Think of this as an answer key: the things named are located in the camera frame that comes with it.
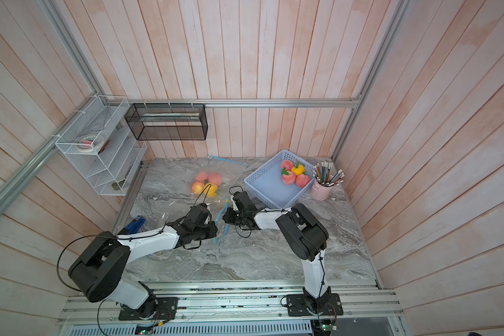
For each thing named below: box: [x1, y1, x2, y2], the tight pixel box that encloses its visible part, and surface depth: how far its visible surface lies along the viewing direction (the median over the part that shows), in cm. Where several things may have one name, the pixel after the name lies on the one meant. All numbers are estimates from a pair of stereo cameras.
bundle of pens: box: [312, 161, 346, 187], surface depth 100 cm
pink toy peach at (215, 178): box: [207, 172, 223, 187], surface depth 108 cm
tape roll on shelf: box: [75, 134, 104, 153], surface depth 75 cm
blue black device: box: [117, 215, 146, 235], surface depth 94 cm
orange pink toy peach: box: [191, 181, 206, 195], surface depth 104 cm
